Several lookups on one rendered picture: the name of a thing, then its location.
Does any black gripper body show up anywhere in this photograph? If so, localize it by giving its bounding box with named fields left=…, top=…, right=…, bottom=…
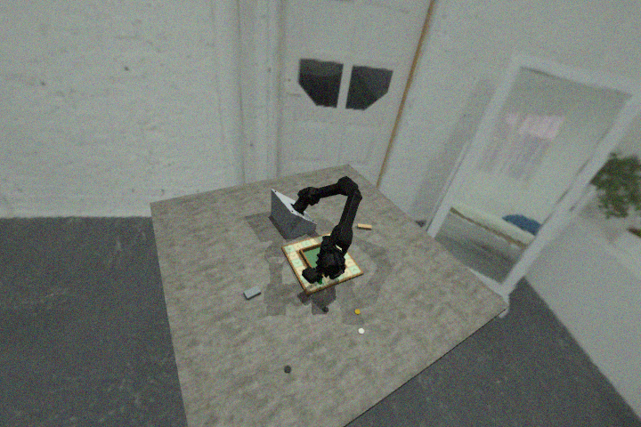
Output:
left=302, top=253, right=345, bottom=285

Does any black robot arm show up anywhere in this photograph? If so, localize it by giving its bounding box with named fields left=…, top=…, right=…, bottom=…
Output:
left=291, top=176, right=362, bottom=280

